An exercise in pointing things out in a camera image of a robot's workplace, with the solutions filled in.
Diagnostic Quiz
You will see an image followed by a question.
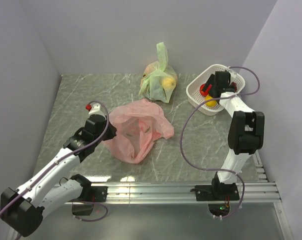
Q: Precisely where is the red apple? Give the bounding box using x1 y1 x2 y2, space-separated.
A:
200 83 212 97

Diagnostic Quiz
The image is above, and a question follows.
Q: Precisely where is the yellow fruit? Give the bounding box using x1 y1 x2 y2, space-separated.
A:
161 77 177 91
205 94 218 108

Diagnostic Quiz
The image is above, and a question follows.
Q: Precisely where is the pink plastic bag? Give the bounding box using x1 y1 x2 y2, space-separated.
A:
104 99 174 164

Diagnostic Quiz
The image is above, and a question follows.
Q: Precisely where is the dark red grape bunch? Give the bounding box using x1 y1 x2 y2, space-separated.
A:
230 82 237 92

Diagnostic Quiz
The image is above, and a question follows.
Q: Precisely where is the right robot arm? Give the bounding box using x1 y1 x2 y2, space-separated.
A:
201 70 265 200

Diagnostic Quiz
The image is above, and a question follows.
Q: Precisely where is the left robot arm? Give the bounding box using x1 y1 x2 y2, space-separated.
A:
0 114 116 237

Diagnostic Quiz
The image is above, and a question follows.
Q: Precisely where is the yellow fruit in green bag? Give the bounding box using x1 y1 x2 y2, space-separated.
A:
161 77 177 91

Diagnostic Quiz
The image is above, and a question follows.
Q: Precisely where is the green plastic bag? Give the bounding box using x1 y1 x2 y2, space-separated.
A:
139 42 178 103

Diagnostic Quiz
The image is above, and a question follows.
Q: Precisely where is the orange fruit in green bag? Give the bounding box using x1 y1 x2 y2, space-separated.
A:
142 61 160 78

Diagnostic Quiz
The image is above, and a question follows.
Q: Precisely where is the white perforated plastic basket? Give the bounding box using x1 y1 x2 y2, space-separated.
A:
186 64 253 116

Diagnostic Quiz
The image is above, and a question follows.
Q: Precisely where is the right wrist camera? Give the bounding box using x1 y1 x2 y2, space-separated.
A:
227 69 239 78

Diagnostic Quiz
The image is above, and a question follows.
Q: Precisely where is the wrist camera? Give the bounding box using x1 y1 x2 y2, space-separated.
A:
85 103 105 116
227 69 239 78

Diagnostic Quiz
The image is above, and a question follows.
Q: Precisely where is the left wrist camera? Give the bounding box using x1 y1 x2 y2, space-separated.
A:
85 103 105 116

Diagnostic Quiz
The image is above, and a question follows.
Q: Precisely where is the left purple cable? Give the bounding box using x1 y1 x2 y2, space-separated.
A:
0 100 110 226

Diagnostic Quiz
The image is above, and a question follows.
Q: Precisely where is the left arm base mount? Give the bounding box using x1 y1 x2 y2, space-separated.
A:
71 185 108 217

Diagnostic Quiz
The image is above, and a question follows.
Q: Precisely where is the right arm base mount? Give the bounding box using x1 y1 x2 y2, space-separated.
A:
190 183 243 219

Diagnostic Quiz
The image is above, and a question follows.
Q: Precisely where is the aluminium front rail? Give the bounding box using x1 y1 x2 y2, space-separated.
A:
53 181 283 205

